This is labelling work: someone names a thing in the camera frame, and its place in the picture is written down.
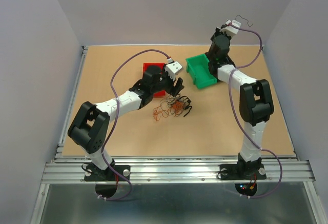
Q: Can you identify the purple cable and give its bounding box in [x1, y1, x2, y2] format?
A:
[228, 23, 284, 200]
[96, 49, 175, 202]

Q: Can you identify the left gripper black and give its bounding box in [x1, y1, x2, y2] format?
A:
[151, 64, 184, 97]

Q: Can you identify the green plastic bin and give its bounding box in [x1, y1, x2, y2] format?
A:
[186, 53, 217, 89]

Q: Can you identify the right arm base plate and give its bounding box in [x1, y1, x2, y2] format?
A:
[217, 164, 267, 180]

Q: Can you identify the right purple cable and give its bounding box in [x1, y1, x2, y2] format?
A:
[228, 23, 284, 200]

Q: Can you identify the orange black cable bundle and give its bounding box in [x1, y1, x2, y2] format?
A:
[152, 94, 193, 122]

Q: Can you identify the red plastic bin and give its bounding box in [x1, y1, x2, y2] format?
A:
[142, 63, 165, 91]

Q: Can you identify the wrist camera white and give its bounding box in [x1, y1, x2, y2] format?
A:
[220, 20, 241, 37]
[165, 62, 183, 81]

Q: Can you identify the thin black white cable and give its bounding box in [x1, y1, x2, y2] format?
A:
[235, 15, 254, 27]

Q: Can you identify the aluminium rail frame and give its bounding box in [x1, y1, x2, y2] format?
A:
[29, 45, 318, 224]

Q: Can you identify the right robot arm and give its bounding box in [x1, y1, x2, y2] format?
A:
[206, 20, 274, 180]

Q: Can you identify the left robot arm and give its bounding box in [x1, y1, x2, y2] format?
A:
[68, 62, 184, 181]

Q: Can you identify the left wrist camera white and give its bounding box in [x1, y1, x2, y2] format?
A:
[165, 62, 183, 81]

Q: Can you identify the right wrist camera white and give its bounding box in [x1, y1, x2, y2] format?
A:
[220, 20, 241, 37]

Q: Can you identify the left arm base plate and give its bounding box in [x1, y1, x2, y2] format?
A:
[81, 163, 131, 182]

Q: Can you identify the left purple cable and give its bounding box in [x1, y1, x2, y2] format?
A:
[96, 49, 175, 202]

